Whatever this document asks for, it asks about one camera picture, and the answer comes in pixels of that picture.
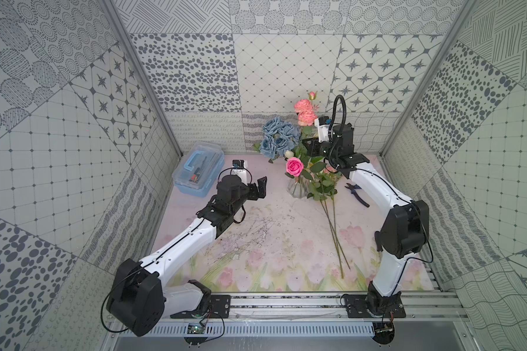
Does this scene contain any light pink rose stem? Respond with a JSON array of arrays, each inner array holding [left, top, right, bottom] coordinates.
[[307, 164, 352, 273]]

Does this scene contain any magenta rose stem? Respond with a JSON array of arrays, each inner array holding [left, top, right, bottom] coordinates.
[[285, 156, 311, 184]]

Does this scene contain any coral rose cluster stem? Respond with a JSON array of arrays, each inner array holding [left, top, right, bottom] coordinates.
[[294, 92, 318, 158]]

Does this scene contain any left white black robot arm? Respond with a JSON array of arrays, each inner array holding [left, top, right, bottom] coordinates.
[[100, 173, 267, 336]]

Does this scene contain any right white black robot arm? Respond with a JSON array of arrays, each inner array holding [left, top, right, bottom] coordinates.
[[315, 121, 429, 316]]

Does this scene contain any clear glass vase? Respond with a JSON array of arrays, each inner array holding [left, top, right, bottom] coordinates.
[[287, 176, 310, 199]]

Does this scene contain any screwdriver inside toolbox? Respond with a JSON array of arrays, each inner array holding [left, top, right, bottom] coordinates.
[[189, 157, 206, 184]]

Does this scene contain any blue clear plastic toolbox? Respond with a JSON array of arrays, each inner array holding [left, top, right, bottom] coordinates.
[[172, 141, 225, 197]]

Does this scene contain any cream tulip stem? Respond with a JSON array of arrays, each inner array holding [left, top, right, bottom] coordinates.
[[284, 148, 305, 160]]

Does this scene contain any blue hydrangea flower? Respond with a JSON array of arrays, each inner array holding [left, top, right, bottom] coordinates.
[[254, 117, 301, 162]]

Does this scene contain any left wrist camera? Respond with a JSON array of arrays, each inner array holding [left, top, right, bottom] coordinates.
[[231, 159, 249, 184]]

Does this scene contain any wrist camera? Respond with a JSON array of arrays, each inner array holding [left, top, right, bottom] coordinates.
[[231, 159, 249, 184], [314, 116, 331, 143]]

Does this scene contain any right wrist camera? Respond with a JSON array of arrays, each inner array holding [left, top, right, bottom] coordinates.
[[314, 116, 331, 143]]

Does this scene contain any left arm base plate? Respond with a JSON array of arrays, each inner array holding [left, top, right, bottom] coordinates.
[[171, 295, 231, 319]]

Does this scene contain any aluminium rail frame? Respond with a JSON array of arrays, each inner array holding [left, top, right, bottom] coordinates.
[[140, 292, 467, 326]]

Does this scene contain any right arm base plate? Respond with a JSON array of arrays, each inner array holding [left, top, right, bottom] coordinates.
[[341, 292, 406, 319]]

